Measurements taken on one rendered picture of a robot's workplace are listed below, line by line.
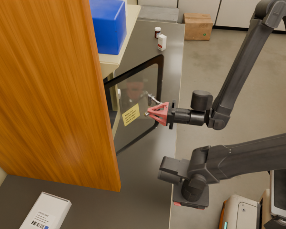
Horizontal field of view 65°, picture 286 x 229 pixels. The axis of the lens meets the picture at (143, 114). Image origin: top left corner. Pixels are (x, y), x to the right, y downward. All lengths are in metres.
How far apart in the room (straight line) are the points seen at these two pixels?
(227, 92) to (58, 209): 0.73
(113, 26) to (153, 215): 0.68
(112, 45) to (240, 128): 2.09
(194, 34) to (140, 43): 1.99
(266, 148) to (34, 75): 0.49
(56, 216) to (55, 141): 0.31
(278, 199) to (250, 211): 0.82
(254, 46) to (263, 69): 2.59
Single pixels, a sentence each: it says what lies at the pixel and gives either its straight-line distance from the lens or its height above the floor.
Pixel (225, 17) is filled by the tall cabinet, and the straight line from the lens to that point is 3.94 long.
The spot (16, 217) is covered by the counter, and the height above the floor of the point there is 0.94.
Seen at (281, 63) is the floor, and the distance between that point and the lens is 3.62.
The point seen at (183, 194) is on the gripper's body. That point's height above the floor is 1.20.
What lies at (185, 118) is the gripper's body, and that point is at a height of 1.22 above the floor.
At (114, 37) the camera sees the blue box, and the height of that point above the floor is 1.56.
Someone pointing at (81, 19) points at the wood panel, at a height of 1.65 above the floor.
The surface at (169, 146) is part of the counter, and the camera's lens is 1.06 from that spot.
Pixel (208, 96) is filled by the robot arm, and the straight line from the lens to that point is 0.80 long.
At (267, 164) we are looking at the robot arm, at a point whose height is 1.45.
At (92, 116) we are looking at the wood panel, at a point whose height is 1.40.
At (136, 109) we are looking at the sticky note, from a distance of 0.85.
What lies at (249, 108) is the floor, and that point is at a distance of 2.75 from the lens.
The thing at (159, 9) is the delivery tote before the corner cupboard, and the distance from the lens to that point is 3.72.
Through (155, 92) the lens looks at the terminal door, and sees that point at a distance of 0.87.
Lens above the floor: 1.83
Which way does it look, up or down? 49 degrees down
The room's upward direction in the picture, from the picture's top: straight up
